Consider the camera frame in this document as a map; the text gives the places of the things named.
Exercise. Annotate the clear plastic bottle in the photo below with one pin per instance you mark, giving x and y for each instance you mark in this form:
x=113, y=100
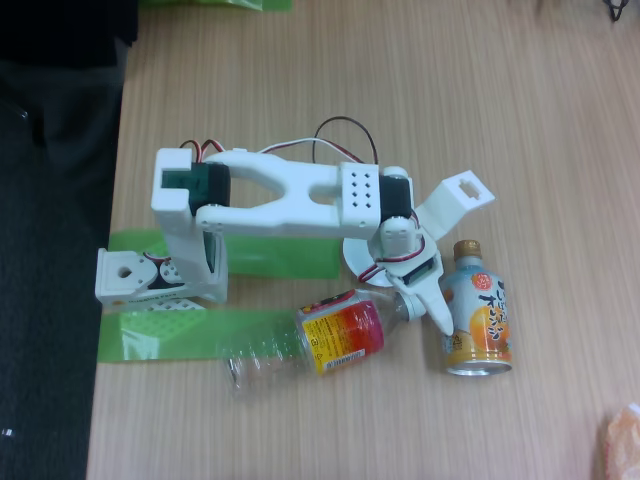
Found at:
x=340, y=330

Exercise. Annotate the orange juice bottle can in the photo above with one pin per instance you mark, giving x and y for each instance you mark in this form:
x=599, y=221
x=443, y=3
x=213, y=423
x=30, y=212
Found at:
x=480, y=320

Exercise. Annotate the small white plate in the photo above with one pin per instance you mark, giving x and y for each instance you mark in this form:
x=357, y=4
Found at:
x=357, y=257

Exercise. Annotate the narrow green tape strip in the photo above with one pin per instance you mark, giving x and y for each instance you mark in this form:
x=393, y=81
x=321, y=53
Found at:
x=280, y=257

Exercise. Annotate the orange plastic bag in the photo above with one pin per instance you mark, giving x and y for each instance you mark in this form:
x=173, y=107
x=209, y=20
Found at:
x=622, y=445

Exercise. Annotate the wide green tape strip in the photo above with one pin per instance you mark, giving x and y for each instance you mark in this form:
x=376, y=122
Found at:
x=175, y=335

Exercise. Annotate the white empty camera mount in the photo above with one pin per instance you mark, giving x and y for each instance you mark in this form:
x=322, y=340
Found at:
x=440, y=210

